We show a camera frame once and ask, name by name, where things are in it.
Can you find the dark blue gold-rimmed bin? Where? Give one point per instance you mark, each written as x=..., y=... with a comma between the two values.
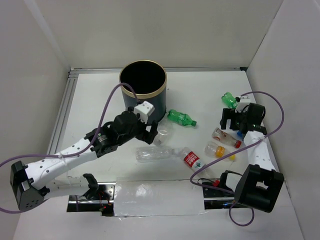
x=147, y=81

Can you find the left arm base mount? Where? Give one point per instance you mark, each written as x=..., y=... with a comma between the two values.
x=99, y=198

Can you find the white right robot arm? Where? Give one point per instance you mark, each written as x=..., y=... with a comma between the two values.
x=260, y=184

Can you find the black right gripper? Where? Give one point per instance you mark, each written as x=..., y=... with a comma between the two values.
x=230, y=114

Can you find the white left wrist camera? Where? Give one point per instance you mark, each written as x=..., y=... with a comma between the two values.
x=143, y=111

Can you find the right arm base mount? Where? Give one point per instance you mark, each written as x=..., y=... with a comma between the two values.
x=215, y=199

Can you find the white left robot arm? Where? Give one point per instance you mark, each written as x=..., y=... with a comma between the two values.
x=36, y=182

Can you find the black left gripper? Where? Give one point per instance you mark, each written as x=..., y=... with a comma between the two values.
x=146, y=136

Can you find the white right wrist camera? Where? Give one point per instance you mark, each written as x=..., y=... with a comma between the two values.
x=243, y=102

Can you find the clear bottle red cap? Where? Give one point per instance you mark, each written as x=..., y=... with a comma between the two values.
x=225, y=138

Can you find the green bottle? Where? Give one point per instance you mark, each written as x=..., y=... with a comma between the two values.
x=229, y=100
x=181, y=118

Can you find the clear bottle red white label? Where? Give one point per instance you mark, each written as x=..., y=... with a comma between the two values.
x=195, y=163

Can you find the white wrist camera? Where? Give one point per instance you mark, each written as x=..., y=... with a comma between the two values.
x=143, y=111
x=243, y=102

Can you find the clear jar with metal lid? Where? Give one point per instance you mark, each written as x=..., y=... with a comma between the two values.
x=164, y=133

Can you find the clear crushed plastic bottle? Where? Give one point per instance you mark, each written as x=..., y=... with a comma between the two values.
x=155, y=153

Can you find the clear bottle orange cap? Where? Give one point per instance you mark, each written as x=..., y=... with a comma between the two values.
x=214, y=150

